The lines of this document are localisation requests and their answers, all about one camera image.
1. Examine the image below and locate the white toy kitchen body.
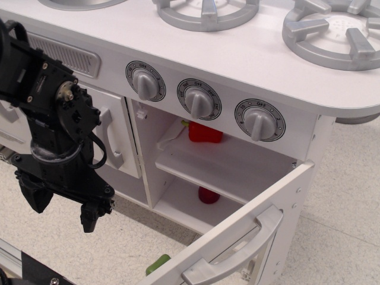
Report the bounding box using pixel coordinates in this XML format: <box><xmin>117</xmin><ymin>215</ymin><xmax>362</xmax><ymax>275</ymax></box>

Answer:
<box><xmin>1</xmin><ymin>1</ymin><xmax>379</xmax><ymax>236</ymax></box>

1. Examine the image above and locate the grey stove burner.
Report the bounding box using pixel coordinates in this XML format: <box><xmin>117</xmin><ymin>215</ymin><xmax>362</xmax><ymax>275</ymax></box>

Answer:
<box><xmin>282</xmin><ymin>1</ymin><xmax>379</xmax><ymax>71</ymax></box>
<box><xmin>153</xmin><ymin>1</ymin><xmax>259</xmax><ymax>32</ymax></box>

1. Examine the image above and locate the grey right control knob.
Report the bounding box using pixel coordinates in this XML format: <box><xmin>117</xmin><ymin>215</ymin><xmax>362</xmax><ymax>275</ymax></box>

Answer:
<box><xmin>235</xmin><ymin>99</ymin><xmax>286</xmax><ymax>142</ymax></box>

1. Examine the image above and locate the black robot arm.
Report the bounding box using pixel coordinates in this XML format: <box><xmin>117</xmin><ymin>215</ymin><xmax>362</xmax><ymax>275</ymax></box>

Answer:
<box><xmin>1</xmin><ymin>20</ymin><xmax>115</xmax><ymax>233</ymax></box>

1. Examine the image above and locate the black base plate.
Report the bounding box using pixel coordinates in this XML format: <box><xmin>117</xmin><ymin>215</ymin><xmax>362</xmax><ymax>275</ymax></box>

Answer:
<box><xmin>21</xmin><ymin>252</ymin><xmax>74</xmax><ymax>285</ymax></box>

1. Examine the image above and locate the green toy pepper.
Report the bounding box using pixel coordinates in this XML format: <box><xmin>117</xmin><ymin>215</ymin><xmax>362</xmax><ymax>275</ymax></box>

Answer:
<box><xmin>145</xmin><ymin>254</ymin><xmax>171</xmax><ymax>276</ymax></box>

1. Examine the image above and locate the grey cabinet door handle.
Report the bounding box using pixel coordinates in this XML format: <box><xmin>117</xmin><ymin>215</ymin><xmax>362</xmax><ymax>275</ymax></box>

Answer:
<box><xmin>96</xmin><ymin>107</ymin><xmax>124</xmax><ymax>169</ymax></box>

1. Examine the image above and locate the white oven door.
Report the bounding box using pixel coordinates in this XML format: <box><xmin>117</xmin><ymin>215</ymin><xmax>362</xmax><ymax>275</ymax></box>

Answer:
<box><xmin>140</xmin><ymin>160</ymin><xmax>315</xmax><ymax>284</ymax></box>

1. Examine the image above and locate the grey far left handle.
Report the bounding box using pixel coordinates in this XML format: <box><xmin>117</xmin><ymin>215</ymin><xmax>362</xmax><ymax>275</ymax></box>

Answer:
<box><xmin>1</xmin><ymin>103</ymin><xmax>19</xmax><ymax>124</ymax></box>

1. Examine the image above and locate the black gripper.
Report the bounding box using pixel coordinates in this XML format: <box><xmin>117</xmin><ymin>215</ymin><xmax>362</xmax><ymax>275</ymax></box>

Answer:
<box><xmin>11</xmin><ymin>141</ymin><xmax>115</xmax><ymax>233</ymax></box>

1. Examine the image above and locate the red toy on lower shelf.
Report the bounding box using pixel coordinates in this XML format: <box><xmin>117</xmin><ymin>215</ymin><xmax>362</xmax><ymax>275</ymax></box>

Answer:
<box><xmin>198</xmin><ymin>186</ymin><xmax>220</xmax><ymax>204</ymax></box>

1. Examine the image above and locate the grey left control knob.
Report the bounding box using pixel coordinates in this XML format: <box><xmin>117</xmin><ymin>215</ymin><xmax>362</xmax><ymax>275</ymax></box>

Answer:
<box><xmin>125</xmin><ymin>61</ymin><xmax>166</xmax><ymax>102</ymax></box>

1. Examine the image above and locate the grey control knob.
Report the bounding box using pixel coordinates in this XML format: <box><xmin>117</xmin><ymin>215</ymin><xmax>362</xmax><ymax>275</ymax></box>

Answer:
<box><xmin>125</xmin><ymin>61</ymin><xmax>166</xmax><ymax>102</ymax></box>
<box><xmin>235</xmin><ymin>99</ymin><xmax>286</xmax><ymax>142</ymax></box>
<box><xmin>177</xmin><ymin>78</ymin><xmax>222</xmax><ymax>121</ymax></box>

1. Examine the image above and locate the grey right stove burner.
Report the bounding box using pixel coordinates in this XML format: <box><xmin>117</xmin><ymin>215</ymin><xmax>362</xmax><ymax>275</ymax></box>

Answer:
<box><xmin>282</xmin><ymin>1</ymin><xmax>379</xmax><ymax>71</ymax></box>

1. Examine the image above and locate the grey vent grille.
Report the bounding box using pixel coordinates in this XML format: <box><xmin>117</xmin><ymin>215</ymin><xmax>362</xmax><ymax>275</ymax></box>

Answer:
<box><xmin>27</xmin><ymin>32</ymin><xmax>101</xmax><ymax>78</ymax></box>

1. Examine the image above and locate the grey middle control knob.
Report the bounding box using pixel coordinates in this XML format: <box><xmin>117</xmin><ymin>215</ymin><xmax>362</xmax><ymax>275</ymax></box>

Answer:
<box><xmin>177</xmin><ymin>78</ymin><xmax>222</xmax><ymax>121</ymax></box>

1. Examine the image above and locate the aluminium frame rail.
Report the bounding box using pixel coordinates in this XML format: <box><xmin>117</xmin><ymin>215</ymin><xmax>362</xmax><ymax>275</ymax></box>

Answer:
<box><xmin>0</xmin><ymin>239</ymin><xmax>23</xmax><ymax>278</ymax></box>

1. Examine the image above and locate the red toy pepper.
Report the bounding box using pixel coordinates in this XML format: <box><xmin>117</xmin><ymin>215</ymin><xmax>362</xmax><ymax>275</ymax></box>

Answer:
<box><xmin>181</xmin><ymin>120</ymin><xmax>223</xmax><ymax>143</ymax></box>

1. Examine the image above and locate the white cabinet door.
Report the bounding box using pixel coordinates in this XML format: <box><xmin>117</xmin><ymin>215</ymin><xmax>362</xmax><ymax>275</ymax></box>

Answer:
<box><xmin>82</xmin><ymin>85</ymin><xmax>141</xmax><ymax>178</ymax></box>

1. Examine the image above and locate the grey oven door handle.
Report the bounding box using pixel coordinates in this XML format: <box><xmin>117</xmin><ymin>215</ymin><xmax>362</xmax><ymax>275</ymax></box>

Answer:
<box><xmin>181</xmin><ymin>204</ymin><xmax>284</xmax><ymax>284</ymax></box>

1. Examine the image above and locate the grey left stove burner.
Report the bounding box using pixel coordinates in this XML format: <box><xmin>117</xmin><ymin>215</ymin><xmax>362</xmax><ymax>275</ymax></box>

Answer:
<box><xmin>153</xmin><ymin>1</ymin><xmax>259</xmax><ymax>32</ymax></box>

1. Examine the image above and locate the silver sink basin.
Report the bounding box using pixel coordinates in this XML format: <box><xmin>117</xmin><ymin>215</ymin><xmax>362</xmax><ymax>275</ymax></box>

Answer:
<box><xmin>38</xmin><ymin>0</ymin><xmax>126</xmax><ymax>11</ymax></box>

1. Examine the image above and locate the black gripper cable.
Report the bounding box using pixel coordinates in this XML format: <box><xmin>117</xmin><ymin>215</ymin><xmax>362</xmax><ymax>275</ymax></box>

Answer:
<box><xmin>87</xmin><ymin>134</ymin><xmax>107</xmax><ymax>170</ymax></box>

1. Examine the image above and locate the white oven shelf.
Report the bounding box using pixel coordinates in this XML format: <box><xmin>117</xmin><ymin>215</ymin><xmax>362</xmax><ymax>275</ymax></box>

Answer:
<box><xmin>156</xmin><ymin>137</ymin><xmax>296</xmax><ymax>204</ymax></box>

